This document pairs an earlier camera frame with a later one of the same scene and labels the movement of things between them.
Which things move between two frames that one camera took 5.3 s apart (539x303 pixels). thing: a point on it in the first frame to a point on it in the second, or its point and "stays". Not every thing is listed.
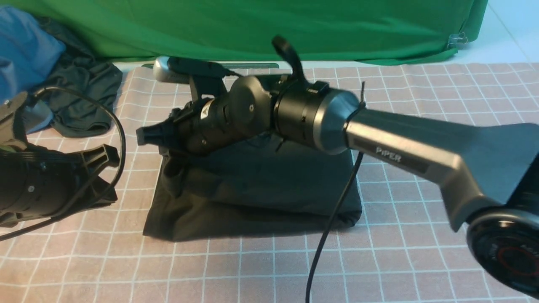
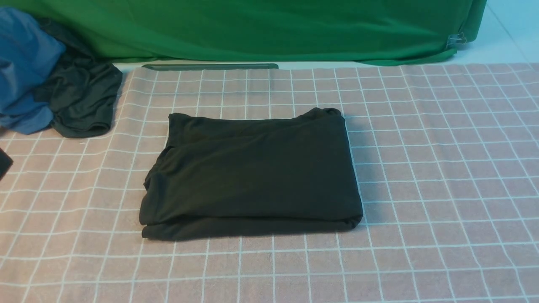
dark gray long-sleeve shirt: x=260 y=186 stays
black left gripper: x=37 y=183 to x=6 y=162
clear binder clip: x=457 y=38 stays
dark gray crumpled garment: x=73 y=115 stays
